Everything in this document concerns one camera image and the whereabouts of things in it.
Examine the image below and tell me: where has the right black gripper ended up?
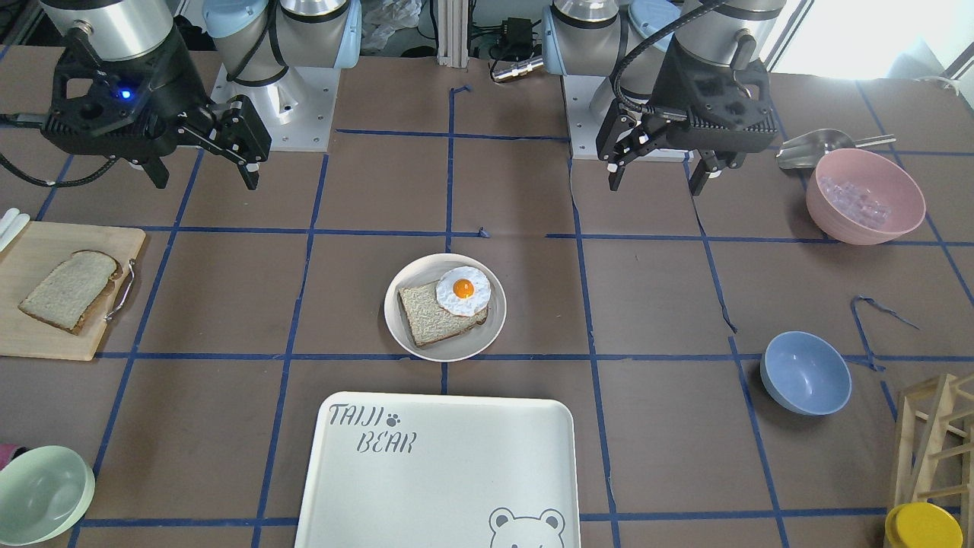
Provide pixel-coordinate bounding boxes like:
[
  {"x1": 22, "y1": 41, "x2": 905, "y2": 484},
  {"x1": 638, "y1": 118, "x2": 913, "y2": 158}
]
[{"x1": 40, "y1": 27, "x2": 272, "y2": 190}]

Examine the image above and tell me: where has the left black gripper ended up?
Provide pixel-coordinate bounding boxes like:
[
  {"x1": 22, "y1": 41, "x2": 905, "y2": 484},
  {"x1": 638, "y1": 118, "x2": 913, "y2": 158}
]
[{"x1": 596, "y1": 34, "x2": 778, "y2": 197}]

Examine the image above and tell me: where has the bread slice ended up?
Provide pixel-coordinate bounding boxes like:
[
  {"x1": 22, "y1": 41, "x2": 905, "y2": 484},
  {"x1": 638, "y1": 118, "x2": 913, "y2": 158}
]
[
  {"x1": 396, "y1": 283, "x2": 489, "y2": 348},
  {"x1": 18, "y1": 250, "x2": 122, "y2": 334}
]

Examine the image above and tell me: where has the beige round plate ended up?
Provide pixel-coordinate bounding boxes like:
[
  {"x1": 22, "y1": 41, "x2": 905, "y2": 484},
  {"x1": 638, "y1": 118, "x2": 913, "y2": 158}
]
[{"x1": 383, "y1": 253, "x2": 507, "y2": 363}]

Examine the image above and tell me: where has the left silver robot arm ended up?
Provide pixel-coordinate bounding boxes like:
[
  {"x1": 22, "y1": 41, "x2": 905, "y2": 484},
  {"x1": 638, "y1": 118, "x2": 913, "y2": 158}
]
[{"x1": 542, "y1": 1, "x2": 785, "y2": 196}]

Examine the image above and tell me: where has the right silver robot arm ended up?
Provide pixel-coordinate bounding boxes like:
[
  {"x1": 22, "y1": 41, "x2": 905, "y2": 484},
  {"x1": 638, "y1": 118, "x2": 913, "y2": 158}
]
[{"x1": 40, "y1": 1, "x2": 362, "y2": 190}]

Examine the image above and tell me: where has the bread slice on plate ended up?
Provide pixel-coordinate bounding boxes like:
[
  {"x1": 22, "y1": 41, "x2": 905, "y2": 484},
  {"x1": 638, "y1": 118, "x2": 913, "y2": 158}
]
[{"x1": 396, "y1": 283, "x2": 489, "y2": 348}]

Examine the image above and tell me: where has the metal scoop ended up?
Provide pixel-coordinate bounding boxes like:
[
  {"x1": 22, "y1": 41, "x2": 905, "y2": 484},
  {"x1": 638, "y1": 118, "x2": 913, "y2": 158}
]
[{"x1": 775, "y1": 129, "x2": 896, "y2": 170}]

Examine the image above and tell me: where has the pink bowl with ice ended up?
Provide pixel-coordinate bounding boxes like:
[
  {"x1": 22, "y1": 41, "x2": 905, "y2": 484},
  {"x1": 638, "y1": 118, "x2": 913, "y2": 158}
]
[{"x1": 806, "y1": 148, "x2": 928, "y2": 245}]

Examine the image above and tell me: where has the wooden cutting board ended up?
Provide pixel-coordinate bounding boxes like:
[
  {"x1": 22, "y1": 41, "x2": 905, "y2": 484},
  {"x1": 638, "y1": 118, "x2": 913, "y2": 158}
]
[{"x1": 1, "y1": 221, "x2": 146, "y2": 361}]

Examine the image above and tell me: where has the fried egg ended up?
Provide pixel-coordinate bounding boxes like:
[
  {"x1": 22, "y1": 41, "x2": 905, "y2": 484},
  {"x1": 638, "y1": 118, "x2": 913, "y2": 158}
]
[{"x1": 434, "y1": 266, "x2": 492, "y2": 317}]

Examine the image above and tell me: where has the blue bowl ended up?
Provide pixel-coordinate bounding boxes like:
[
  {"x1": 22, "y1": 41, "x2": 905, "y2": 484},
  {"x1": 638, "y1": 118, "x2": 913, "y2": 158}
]
[{"x1": 759, "y1": 332, "x2": 852, "y2": 416}]

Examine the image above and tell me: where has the white bear tray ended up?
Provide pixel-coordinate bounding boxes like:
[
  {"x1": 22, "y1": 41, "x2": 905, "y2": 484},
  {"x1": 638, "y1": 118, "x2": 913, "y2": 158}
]
[{"x1": 294, "y1": 392, "x2": 581, "y2": 547}]

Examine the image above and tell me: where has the green bowl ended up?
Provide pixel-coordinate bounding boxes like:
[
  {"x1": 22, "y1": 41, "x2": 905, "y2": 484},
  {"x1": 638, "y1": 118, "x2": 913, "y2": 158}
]
[{"x1": 1, "y1": 445, "x2": 95, "y2": 546}]

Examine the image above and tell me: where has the wooden cup rack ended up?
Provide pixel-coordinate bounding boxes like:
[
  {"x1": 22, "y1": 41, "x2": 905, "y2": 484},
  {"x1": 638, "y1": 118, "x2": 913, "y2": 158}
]
[{"x1": 891, "y1": 374, "x2": 972, "y2": 528}]

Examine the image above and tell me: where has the yellow cup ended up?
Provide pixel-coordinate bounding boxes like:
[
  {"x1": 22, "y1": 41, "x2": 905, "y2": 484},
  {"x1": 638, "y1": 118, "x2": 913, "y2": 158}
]
[{"x1": 884, "y1": 502, "x2": 964, "y2": 547}]

